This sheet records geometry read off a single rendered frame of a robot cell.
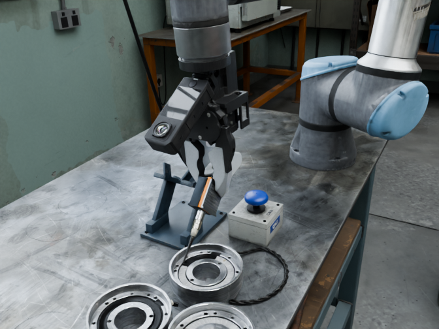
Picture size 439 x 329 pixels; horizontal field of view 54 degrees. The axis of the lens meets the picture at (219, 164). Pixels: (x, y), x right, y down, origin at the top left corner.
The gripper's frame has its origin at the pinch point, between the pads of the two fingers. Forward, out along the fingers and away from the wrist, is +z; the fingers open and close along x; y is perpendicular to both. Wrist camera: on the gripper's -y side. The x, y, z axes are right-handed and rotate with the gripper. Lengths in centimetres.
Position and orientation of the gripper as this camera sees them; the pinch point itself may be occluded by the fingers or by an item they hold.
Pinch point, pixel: (209, 188)
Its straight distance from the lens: 67.2
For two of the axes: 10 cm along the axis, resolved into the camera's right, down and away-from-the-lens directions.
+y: 5.6, -4.1, 7.2
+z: 0.9, 8.9, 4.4
